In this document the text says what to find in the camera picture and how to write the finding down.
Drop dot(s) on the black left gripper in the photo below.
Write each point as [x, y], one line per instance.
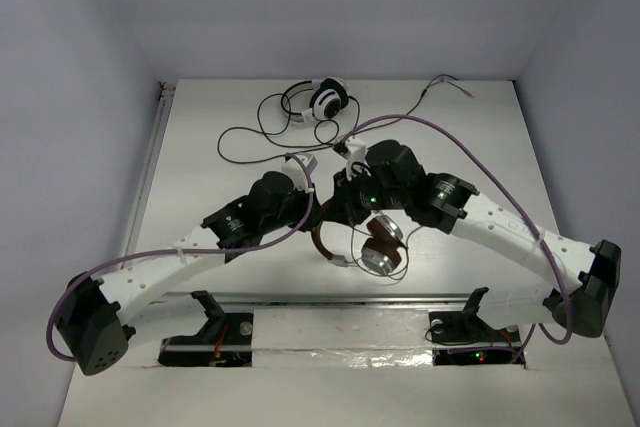
[304, 212]

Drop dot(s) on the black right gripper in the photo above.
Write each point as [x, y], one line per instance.
[343, 202]

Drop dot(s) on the brown silver headphones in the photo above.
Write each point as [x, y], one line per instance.
[380, 252]

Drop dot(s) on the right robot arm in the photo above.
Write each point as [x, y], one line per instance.
[578, 280]

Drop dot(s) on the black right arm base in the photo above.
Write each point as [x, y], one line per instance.
[461, 338]

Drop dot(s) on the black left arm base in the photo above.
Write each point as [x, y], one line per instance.
[224, 340]

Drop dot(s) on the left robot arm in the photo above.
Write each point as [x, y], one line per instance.
[95, 315]

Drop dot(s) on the white black headphones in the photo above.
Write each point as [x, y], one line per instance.
[329, 97]

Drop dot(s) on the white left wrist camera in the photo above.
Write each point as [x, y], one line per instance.
[298, 168]

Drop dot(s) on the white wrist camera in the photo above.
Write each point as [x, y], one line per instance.
[298, 168]
[353, 151]

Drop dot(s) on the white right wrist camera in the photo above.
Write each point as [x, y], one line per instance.
[353, 151]

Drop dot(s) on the aluminium rail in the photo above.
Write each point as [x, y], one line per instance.
[321, 299]

